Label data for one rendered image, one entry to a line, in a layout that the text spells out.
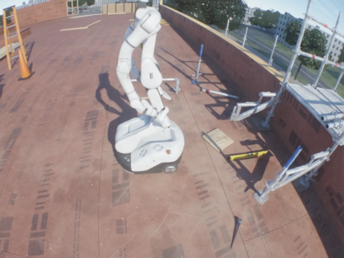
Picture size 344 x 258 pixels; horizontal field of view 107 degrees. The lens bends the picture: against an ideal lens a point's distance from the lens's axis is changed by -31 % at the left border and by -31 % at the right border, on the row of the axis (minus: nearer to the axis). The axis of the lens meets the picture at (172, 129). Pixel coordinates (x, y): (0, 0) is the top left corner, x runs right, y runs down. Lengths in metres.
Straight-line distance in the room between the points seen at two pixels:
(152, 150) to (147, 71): 0.69
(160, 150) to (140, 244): 0.83
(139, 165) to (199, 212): 0.69
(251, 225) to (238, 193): 0.37
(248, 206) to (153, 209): 0.92
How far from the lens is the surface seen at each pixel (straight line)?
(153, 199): 1.74
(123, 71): 1.10
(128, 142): 1.67
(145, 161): 1.64
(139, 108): 1.25
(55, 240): 1.80
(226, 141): 2.36
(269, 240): 1.90
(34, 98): 3.70
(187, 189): 1.82
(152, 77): 1.32
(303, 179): 2.54
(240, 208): 1.88
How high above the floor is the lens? 1.56
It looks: 41 degrees down
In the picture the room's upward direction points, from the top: 7 degrees clockwise
